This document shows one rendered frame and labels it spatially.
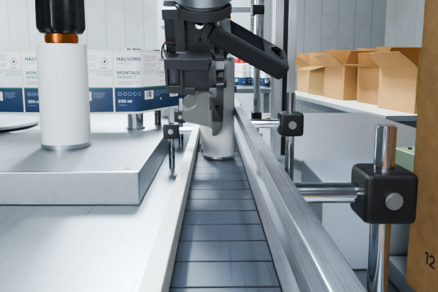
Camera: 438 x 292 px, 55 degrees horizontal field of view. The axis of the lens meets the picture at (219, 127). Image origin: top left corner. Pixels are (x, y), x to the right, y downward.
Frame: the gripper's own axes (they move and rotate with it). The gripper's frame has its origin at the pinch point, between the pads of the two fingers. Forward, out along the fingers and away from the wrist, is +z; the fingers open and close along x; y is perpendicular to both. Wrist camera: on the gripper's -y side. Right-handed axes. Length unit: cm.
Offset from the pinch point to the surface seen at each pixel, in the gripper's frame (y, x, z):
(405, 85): -102, -140, 82
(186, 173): 3.7, 18.6, -8.5
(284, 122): -8.0, 9.1, -8.0
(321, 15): -122, -404, 157
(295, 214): -2.9, 38.4, -25.3
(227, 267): -0.2, 32.7, -12.6
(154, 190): 10.3, 3.7, 9.9
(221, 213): 0.1, 22.6, -6.7
